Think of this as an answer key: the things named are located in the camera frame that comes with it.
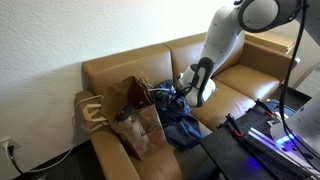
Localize brown paper bag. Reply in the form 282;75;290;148
81;71;168;161

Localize blue denim jeans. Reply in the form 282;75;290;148
150;79;203;150

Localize white charger cable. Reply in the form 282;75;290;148
2;87;165;175

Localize black power cord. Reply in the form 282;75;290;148
6;144;25;176

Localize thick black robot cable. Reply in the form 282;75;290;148
277;0;320;165

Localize tan leather sofa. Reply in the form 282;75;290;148
74;31;301;180

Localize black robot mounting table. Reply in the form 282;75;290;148
199;99;320;180

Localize wooden side table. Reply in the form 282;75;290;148
244;29;298;55

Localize white wall outlet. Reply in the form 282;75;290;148
0;136;14;150

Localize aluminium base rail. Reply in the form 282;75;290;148
242;109;320;178

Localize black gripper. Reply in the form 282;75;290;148
171;79;186;99

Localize red-handled black clamp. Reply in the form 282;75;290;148
254;97;278;117
223;112;247;139

